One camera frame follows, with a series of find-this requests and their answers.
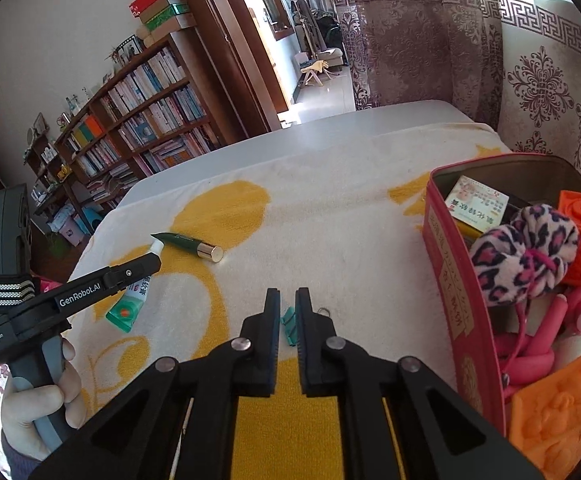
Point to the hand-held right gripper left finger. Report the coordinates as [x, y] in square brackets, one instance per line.
[270, 330]

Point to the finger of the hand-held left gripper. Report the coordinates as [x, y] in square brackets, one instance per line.
[140, 266]

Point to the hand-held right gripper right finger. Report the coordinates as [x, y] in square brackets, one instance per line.
[304, 340]

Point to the teal binder clip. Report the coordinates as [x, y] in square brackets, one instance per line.
[289, 327]

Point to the green paper packet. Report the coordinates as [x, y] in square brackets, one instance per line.
[128, 310]

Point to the red tin box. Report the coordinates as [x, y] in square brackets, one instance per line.
[453, 310]

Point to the green yellow medicine box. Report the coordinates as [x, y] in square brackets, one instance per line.
[475, 202]

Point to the leopard print plush scrunchie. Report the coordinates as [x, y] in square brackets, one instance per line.
[520, 255]

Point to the orange ribbed plastic tray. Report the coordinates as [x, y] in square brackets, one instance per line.
[560, 420]

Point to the person's left forearm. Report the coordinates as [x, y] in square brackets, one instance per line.
[18, 460]

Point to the person's left hand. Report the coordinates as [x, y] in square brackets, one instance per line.
[73, 395]

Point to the pink storage bin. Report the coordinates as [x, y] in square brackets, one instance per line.
[68, 232]

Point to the white yellow printed towel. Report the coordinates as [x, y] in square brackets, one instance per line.
[320, 220]

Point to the dark wooden shelf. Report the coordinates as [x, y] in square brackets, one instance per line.
[40, 157]

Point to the rows of books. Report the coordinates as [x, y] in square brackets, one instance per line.
[165, 110]

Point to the brown wooden bookshelf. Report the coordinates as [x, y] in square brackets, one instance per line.
[201, 85]

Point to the brown wooden door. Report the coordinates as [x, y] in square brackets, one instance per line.
[230, 50]

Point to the brown cardboard box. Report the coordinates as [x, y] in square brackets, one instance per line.
[170, 32]

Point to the small wooden stool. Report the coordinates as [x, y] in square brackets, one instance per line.
[315, 67]

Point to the wooden coat rack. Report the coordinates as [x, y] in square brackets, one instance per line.
[304, 20]

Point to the black chair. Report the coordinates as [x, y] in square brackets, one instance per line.
[330, 30]

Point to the patterned purple curtain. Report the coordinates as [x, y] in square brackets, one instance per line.
[420, 35]

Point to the picture frame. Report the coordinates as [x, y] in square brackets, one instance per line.
[129, 50]

